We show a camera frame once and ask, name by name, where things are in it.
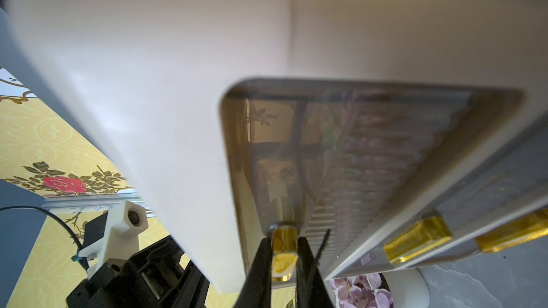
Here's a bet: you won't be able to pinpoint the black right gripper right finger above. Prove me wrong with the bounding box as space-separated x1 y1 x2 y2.
296 230 334 308

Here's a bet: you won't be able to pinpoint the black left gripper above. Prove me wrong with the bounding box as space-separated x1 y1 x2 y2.
66 236 209 307

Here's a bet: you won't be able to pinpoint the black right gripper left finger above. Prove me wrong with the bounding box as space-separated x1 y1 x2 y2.
234 238 273 308

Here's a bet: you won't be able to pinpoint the beige three-drawer organizer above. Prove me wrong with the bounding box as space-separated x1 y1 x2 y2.
1 0 547 292

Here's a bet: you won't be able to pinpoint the purple flowers in white pot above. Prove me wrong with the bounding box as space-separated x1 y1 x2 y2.
328 269 430 308

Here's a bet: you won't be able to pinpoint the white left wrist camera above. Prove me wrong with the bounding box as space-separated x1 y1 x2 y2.
78 201 148 279

